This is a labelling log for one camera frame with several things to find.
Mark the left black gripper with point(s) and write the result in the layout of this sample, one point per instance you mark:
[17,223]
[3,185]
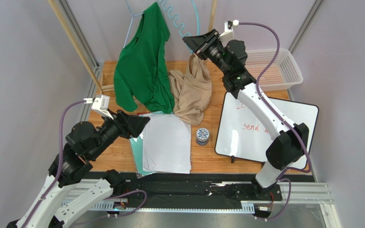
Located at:
[130,125]

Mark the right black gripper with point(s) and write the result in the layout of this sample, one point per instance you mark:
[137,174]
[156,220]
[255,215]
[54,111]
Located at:
[208,44]

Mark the light blue hanger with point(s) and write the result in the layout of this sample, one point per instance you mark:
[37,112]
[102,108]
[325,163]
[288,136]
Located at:
[183,19]

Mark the beige t shirt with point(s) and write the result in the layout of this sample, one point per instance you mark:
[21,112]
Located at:
[191,90]

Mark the green t shirt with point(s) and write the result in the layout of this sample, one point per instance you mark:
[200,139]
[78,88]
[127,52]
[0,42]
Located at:
[141,72]

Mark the blue wire hanger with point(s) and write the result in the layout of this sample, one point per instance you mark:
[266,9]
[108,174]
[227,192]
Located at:
[133,16]

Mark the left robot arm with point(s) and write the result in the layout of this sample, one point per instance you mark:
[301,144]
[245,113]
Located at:
[84,144]

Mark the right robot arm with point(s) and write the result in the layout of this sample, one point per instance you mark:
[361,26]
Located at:
[289,139]

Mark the teal plastic folder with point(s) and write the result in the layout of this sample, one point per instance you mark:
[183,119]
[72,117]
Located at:
[137,151]

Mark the white paper stack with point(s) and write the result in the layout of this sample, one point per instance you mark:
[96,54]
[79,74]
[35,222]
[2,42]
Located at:
[167,144]

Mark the small round tin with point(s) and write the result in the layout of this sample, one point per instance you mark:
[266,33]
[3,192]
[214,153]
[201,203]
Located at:
[202,136]

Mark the white plastic basket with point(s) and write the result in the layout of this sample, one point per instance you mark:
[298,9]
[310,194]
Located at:
[281,75]

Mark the white whiteboard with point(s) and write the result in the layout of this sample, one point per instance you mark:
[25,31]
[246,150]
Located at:
[242,135]

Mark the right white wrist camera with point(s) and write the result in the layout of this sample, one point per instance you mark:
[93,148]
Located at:
[228,33]

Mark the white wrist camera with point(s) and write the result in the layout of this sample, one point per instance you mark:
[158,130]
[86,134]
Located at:
[100,105]
[228,33]

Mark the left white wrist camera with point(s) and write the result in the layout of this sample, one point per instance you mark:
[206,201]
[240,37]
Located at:
[100,105]

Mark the wooden clothes rack frame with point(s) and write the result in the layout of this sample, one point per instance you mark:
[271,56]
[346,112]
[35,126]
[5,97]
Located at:
[70,25]

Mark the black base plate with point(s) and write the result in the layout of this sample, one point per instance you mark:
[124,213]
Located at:
[196,191]

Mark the aluminium frame rail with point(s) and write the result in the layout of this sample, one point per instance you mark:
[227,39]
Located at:
[302,190]

